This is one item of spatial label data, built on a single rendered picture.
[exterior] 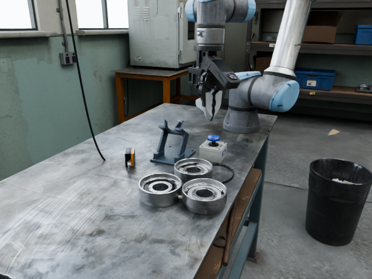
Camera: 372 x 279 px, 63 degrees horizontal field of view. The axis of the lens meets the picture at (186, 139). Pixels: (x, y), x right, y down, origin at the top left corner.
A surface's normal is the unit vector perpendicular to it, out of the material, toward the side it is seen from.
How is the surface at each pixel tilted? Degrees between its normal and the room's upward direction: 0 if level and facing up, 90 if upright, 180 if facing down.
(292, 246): 0
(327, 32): 83
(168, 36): 90
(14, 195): 0
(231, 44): 90
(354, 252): 0
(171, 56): 89
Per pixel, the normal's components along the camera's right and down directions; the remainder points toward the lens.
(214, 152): -0.40, 0.32
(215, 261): 0.01, -0.94
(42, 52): 0.92, 0.14
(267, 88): -0.70, -0.05
